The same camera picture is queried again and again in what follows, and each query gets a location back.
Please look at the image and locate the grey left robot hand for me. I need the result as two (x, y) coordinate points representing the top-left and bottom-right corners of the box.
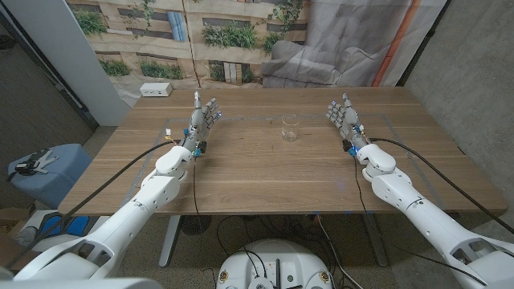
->
(178, 91), (222, 157)

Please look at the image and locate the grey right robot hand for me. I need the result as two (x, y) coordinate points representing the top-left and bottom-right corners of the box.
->
(326, 92), (369, 156)

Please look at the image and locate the clear glass beaker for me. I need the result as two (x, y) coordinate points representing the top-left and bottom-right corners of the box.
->
(280, 114), (300, 143)

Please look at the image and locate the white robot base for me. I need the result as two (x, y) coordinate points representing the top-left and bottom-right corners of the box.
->
(215, 238), (333, 289)

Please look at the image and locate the white power strip box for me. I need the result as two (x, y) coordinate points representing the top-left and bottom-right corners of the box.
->
(139, 82), (173, 98)

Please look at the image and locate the printed fabric backdrop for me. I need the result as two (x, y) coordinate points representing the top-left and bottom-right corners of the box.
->
(66, 0), (449, 108)

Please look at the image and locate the round black floor fan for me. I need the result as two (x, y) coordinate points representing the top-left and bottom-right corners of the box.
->
(179, 215), (213, 236)

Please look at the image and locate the grey table leg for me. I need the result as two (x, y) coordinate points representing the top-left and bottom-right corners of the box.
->
(361, 212), (389, 268)

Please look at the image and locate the white table leg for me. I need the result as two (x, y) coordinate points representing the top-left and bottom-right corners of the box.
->
(158, 215), (182, 269)

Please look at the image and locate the blue upholstered stool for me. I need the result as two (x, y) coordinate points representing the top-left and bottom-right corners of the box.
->
(6, 143), (93, 210)

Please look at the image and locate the white column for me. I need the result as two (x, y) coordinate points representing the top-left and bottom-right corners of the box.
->
(2, 0), (132, 127)

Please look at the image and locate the black and white tool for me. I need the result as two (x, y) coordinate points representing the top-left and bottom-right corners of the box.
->
(14, 149), (59, 177)

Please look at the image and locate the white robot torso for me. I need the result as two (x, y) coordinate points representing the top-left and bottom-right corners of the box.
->
(0, 276), (164, 289)

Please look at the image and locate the cardboard box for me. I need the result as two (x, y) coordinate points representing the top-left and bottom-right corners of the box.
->
(0, 204), (36, 236)

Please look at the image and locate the thin black left wrist cable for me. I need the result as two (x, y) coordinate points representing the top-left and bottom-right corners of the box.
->
(191, 156), (204, 226)

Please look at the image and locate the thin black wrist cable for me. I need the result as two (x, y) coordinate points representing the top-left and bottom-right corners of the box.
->
(191, 156), (204, 226)
(353, 154), (489, 287)

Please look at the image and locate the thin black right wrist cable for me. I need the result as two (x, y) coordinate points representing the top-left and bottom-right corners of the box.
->
(353, 154), (489, 287)

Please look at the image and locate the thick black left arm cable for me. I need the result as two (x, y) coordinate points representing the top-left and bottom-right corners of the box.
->
(6, 139), (182, 270)

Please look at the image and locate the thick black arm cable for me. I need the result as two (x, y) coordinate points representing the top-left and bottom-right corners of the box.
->
(6, 139), (182, 270)
(369, 137), (514, 236)

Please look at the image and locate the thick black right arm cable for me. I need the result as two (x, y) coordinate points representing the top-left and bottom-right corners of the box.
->
(369, 137), (514, 236)

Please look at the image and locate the white floor cable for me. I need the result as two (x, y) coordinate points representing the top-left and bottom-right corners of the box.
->
(316, 214), (365, 289)

